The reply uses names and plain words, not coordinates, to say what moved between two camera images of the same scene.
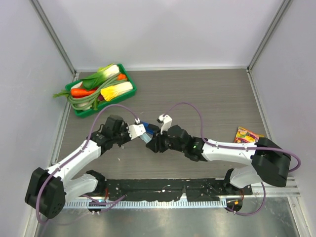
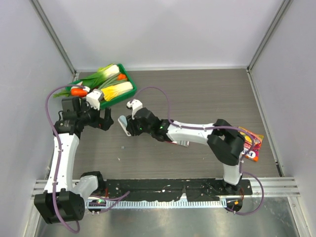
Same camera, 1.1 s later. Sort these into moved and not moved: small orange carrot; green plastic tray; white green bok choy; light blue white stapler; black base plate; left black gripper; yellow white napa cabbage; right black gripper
Moved: left black gripper; right black gripper; light blue white stapler
Not moved: white green bok choy; small orange carrot; yellow white napa cabbage; black base plate; green plastic tray
